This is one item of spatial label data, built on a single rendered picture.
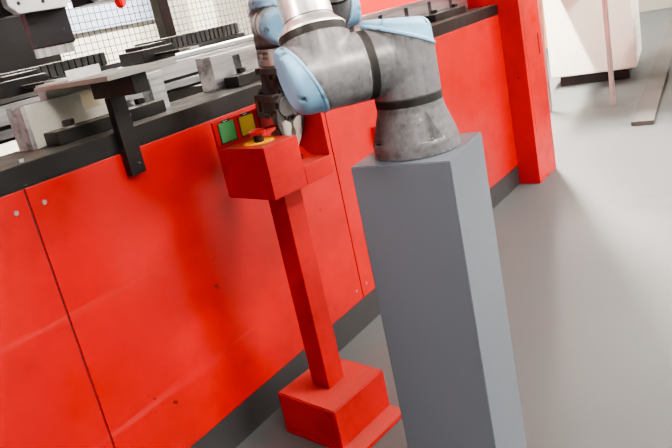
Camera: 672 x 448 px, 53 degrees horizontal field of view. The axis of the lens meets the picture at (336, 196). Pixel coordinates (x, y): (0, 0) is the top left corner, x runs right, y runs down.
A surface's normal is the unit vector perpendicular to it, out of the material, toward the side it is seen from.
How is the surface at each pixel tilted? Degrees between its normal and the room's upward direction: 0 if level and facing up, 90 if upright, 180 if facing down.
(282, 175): 90
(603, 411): 0
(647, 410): 0
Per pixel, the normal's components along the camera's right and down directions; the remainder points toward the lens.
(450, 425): -0.46, 0.34
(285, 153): 0.74, 0.04
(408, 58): 0.26, 0.22
